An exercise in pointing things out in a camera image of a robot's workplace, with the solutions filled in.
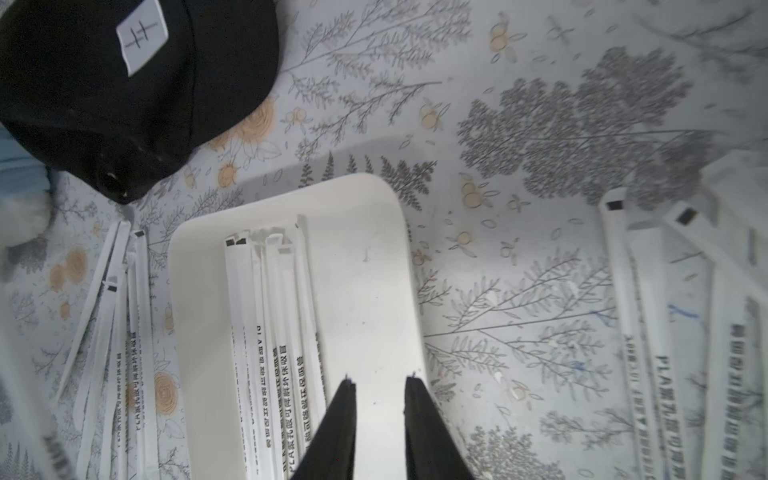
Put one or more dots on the black cap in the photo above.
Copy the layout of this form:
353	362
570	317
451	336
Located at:
121	93

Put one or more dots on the white teddy bear blue shirt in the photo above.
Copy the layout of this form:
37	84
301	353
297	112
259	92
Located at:
26	204

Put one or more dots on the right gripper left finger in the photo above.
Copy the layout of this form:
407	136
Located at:
331	454

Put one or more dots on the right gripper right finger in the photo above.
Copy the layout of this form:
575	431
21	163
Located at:
430	450

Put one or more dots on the white storage tray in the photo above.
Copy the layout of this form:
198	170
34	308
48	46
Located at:
367	316

